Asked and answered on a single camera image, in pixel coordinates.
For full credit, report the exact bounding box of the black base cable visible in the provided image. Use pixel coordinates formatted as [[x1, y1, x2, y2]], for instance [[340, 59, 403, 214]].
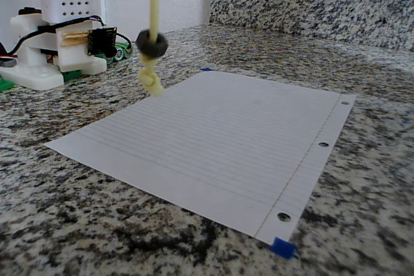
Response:
[[5, 14, 106, 56]]

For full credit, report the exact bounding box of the black camera circuit board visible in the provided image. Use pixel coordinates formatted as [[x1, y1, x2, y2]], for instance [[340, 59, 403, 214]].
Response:
[[86, 26, 119, 58]]

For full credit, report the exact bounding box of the wooden sticks bundle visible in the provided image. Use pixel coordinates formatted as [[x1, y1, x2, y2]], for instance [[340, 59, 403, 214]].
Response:
[[61, 31, 91, 47]]

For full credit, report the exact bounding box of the granite backsplash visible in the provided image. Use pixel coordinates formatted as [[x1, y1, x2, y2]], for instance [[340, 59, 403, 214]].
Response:
[[209, 0, 414, 52]]

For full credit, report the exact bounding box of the green base plate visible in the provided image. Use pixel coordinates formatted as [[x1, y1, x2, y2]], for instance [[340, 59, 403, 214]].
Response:
[[0, 68, 82, 93]]

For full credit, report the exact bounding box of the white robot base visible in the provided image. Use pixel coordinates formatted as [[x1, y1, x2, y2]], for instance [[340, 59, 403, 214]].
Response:
[[0, 7, 107, 91]]

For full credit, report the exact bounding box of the black ring bead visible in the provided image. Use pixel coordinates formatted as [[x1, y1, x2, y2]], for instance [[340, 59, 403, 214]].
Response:
[[135, 29, 168, 58]]

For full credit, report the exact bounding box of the lined paper sheet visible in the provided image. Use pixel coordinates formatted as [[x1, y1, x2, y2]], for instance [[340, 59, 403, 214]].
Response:
[[44, 70, 357, 245]]

